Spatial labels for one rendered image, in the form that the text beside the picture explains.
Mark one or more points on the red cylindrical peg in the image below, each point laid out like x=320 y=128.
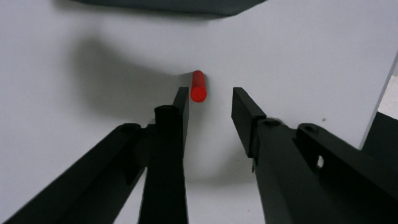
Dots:
x=198 y=89

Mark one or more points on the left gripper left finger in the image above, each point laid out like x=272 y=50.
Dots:
x=94 y=189

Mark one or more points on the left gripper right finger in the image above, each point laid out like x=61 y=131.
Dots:
x=363 y=190

